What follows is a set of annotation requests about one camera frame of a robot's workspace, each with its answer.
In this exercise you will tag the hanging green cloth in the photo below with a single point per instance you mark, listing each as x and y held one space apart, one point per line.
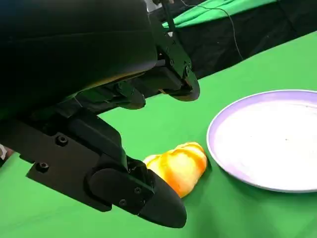
198 17

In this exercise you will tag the black backdrop curtain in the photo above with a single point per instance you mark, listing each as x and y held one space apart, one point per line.
210 44

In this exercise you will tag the orange white toy bread roll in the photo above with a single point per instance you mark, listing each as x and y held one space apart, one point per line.
183 168

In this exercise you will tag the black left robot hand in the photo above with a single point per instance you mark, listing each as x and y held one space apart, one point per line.
74 49

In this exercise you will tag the green table cloth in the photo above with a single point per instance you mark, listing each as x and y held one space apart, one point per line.
223 218

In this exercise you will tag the lilac plate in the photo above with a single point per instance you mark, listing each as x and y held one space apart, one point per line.
267 141

